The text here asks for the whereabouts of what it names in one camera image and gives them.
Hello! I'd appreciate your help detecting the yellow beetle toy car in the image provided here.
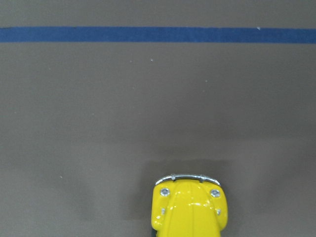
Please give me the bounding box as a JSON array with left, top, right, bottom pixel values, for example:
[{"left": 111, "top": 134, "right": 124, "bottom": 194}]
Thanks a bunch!
[{"left": 151, "top": 174, "right": 228, "bottom": 237}]

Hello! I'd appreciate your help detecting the brown table mat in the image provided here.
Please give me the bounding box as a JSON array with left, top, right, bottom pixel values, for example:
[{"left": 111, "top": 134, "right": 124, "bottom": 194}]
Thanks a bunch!
[{"left": 0, "top": 0, "right": 316, "bottom": 237}]

